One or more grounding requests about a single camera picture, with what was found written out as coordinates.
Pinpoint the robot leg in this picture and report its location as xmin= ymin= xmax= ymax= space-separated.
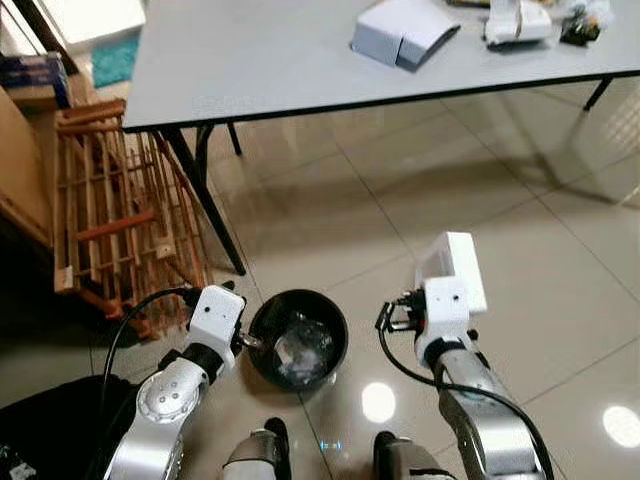
xmin=373 ymin=432 xmax=451 ymax=480
xmin=222 ymin=418 xmax=293 ymax=480

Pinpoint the blue printed carton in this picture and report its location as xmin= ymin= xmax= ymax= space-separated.
xmin=0 ymin=52 xmax=71 ymax=109

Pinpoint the colourful dark snack wrapper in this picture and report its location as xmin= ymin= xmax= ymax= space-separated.
xmin=560 ymin=15 xmax=602 ymax=47

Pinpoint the white open cardboard box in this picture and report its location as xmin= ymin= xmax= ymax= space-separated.
xmin=350 ymin=0 xmax=461 ymax=73

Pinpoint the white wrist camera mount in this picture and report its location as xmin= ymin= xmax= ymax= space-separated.
xmin=414 ymin=277 xmax=473 ymax=366
xmin=187 ymin=285 xmax=247 ymax=353

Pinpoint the robot right leg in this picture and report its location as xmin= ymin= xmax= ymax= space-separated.
xmin=373 ymin=432 xmax=451 ymax=480

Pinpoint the bright glass window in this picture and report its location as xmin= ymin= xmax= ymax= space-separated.
xmin=35 ymin=0 xmax=148 ymax=46

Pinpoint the white shallow box tray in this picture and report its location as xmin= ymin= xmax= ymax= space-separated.
xmin=415 ymin=231 xmax=489 ymax=314

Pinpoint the robot left leg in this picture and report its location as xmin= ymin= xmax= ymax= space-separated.
xmin=222 ymin=418 xmax=293 ymax=480

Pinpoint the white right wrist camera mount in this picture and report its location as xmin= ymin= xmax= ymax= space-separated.
xmin=414 ymin=277 xmax=473 ymax=366

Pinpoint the crumpled clear plastic trash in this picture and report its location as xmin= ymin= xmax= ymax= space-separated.
xmin=272 ymin=312 xmax=336 ymax=386

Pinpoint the black round rubbish bin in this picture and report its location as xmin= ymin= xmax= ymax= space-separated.
xmin=247 ymin=289 xmax=350 ymax=393

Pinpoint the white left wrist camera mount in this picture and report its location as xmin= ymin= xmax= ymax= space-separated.
xmin=187 ymin=285 xmax=247 ymax=353

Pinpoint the grey table with black legs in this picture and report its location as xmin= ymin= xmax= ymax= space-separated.
xmin=122 ymin=0 xmax=640 ymax=276

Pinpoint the wooden slatted rack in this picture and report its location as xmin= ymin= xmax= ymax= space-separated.
xmin=52 ymin=98 xmax=213 ymax=341

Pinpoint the teal floor mat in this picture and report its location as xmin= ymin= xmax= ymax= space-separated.
xmin=92 ymin=35 xmax=141 ymax=89

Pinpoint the black fabric bag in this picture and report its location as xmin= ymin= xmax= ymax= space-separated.
xmin=0 ymin=375 xmax=151 ymax=480

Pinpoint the large brown cardboard box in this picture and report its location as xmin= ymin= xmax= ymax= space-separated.
xmin=0 ymin=85 xmax=61 ymax=251

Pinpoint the printed plastic package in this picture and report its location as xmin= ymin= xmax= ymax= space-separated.
xmin=0 ymin=445 xmax=26 ymax=480

